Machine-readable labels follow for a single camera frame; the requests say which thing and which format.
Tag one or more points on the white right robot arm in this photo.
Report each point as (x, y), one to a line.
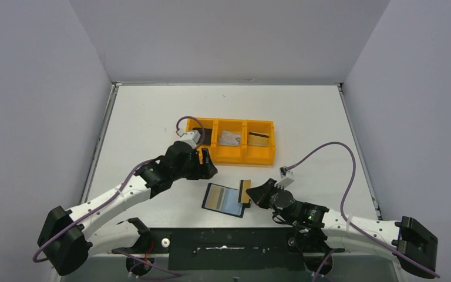
(406, 242)

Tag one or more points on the gold striped card in holder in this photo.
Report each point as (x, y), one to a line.
(215, 197)

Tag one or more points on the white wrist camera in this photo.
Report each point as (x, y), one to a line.
(191, 138)
(287, 178)

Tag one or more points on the black leather card holder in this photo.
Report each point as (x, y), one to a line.
(231, 205)

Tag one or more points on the silver patterned card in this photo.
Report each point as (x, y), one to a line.
(227, 138)

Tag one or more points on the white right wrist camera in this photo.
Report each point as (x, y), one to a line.
(287, 178)

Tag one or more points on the aluminium left side rail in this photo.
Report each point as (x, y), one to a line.
(99, 141)

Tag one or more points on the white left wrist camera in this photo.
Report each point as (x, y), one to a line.
(191, 138)

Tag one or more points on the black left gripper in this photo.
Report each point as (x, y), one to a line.
(196, 165)

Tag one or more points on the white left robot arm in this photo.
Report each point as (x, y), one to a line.
(68, 236)

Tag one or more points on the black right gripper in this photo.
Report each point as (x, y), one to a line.
(259, 194)

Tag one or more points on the black wallet in bin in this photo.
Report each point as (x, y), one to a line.
(207, 137)

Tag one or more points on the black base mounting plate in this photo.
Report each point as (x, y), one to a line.
(233, 249)

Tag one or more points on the yellow three-compartment bin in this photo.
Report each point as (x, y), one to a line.
(243, 154)

